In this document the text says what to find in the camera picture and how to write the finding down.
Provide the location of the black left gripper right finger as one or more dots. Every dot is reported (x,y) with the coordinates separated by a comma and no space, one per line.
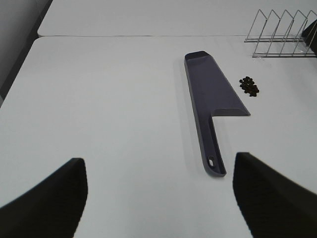
(272,205)

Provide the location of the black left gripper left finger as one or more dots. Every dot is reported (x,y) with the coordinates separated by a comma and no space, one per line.
(51,209)

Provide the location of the purple plastic dustpan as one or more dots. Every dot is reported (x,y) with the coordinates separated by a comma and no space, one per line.
(212,96)

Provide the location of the metal wire rack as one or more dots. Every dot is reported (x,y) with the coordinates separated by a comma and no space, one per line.
(279,35)

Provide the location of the pile of coffee beans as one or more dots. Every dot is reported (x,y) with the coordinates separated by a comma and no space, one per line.
(248,86)

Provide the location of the purple brush black bristles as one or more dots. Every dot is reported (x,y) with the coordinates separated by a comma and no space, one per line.
(310,36)

